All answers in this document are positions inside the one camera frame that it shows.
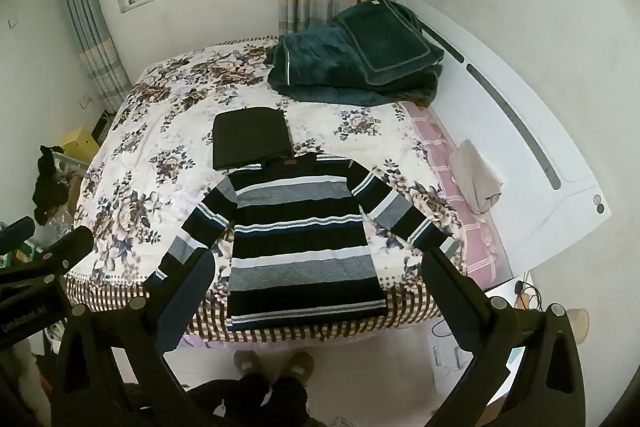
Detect floral bed blanket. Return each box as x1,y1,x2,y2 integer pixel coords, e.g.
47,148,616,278
65,38,468,350

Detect yellow box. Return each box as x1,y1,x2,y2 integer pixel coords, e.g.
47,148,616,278
60,127,101,162

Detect person's dark trouser legs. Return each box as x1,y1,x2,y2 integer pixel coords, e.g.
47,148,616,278
185,372,311,427

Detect striped knit sweater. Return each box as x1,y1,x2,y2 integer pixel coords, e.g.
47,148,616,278
146,152,453,333

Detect pink checked bed sheet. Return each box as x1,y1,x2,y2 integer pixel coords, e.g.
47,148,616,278
402,102,501,290

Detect black hanging cloth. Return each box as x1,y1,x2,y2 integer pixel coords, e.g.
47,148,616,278
32,144,71,225

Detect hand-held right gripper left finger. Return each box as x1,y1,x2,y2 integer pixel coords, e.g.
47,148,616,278
50,248,218,427

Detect beige crumpled cloth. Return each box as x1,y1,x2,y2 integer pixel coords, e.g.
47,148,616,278
450,138,503,215

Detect black folded garment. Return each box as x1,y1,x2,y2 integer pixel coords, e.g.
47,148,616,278
212,107,293,171

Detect narrow grey-green curtain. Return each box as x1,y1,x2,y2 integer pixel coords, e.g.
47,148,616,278
50,0,133,112

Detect dark green plush pillow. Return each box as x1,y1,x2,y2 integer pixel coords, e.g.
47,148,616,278
335,0,446,86

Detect white bed headboard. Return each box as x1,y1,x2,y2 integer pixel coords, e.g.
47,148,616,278
395,0,606,278

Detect green storage shelf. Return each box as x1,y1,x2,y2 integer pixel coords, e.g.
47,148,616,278
0,237,46,269

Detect clear plastic bag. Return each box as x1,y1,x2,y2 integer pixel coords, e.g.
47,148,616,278
40,207,76,248

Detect white bedside table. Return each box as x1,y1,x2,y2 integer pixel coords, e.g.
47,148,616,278
482,277,551,358

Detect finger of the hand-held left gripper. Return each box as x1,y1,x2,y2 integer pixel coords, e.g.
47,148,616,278
0,217,36,253
0,226,95,293

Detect dark green plush blanket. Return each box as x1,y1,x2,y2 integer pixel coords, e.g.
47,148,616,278
267,24,443,108

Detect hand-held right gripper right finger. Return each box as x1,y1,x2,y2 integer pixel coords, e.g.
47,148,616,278
420,249,586,427

